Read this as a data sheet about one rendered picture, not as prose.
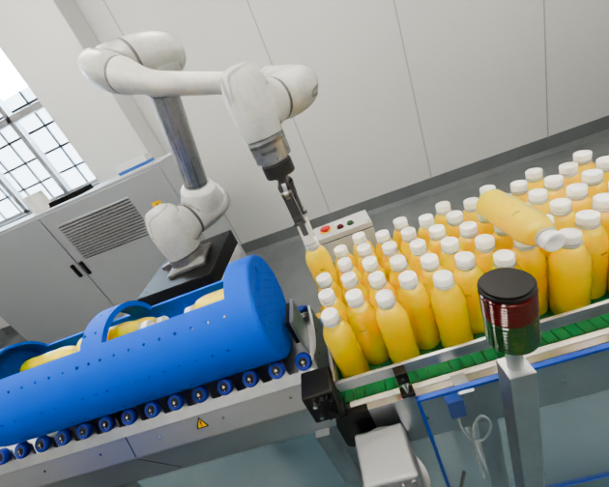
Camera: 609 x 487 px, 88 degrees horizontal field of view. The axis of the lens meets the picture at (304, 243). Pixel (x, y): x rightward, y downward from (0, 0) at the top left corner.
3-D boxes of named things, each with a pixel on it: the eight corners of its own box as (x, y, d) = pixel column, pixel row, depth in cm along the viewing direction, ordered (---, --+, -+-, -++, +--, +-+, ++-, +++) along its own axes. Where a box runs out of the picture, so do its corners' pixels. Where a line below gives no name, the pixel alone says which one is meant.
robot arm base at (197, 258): (172, 261, 150) (165, 251, 147) (213, 243, 147) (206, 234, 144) (159, 283, 134) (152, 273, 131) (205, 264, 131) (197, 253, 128)
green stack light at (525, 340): (476, 328, 46) (472, 303, 44) (520, 314, 45) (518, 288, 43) (502, 361, 41) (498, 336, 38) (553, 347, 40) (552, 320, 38)
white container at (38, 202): (44, 209, 264) (31, 194, 258) (58, 203, 261) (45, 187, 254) (29, 216, 250) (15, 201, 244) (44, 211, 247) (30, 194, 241)
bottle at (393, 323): (422, 347, 77) (405, 290, 69) (418, 371, 72) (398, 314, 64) (394, 344, 81) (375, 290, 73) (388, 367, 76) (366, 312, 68)
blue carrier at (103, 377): (72, 374, 116) (3, 329, 100) (290, 299, 103) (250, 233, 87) (23, 463, 93) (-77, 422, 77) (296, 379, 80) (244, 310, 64)
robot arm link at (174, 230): (161, 261, 138) (129, 220, 128) (191, 237, 149) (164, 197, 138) (179, 264, 127) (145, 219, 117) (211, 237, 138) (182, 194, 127)
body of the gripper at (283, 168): (262, 161, 79) (276, 194, 84) (259, 170, 72) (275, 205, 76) (289, 150, 78) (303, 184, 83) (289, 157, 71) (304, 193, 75)
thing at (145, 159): (127, 173, 240) (121, 164, 236) (155, 160, 238) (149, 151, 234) (120, 177, 229) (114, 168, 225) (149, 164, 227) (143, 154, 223)
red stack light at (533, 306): (472, 302, 44) (468, 281, 42) (518, 288, 43) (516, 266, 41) (498, 335, 38) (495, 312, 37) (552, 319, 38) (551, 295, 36)
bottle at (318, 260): (320, 293, 98) (298, 244, 89) (340, 283, 98) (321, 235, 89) (325, 306, 92) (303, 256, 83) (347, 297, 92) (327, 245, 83)
